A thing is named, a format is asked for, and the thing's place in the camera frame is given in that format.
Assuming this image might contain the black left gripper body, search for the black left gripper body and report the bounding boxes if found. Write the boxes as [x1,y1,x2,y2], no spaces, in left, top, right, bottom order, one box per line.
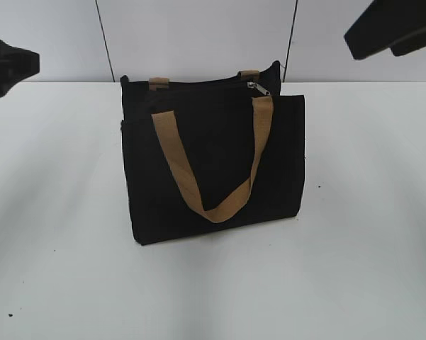
[0,40,40,98]

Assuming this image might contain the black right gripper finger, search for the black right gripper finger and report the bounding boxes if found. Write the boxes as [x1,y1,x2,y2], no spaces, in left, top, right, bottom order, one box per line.
[344,0,426,60]

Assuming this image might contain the silver zipper pull with ring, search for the silver zipper pull with ring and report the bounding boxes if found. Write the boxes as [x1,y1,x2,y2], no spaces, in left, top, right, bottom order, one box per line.
[247,81,271,96]

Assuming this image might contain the black tote bag tan handles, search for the black tote bag tan handles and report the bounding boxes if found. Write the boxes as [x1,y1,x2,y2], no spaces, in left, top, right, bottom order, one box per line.
[120,62,305,245]

